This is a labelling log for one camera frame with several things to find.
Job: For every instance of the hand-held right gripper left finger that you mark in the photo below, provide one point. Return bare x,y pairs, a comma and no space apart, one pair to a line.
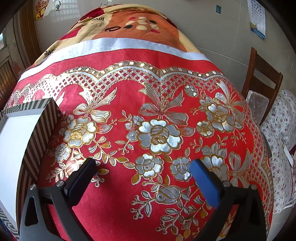
81,175

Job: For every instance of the white floral fabric cover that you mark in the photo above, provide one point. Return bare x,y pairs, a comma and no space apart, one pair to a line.
279,120

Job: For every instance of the wooden door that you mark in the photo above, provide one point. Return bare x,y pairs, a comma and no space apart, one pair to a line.
25,39

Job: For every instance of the red gold wall decal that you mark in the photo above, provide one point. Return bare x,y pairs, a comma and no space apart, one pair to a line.
41,10

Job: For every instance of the striped cardboard box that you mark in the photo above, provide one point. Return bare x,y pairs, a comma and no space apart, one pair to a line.
18,129

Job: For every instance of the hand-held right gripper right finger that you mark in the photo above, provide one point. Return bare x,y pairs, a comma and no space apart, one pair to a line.
204,180

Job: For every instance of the wooden chair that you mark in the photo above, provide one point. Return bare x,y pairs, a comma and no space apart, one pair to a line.
266,71

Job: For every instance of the printed orange blanket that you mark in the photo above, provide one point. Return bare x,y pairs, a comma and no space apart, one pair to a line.
129,38

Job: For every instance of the red gold floral tablecloth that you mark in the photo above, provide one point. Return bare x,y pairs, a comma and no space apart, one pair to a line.
138,95

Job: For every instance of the white paper strip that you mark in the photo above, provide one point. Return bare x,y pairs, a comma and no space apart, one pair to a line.
290,154

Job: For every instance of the wall calendar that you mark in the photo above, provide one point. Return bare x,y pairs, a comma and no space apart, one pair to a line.
257,16

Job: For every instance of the small blue wall sticker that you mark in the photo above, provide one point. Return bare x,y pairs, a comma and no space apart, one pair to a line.
218,8

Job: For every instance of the clear plastic chair cushion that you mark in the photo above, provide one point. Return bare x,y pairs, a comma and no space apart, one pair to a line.
256,102

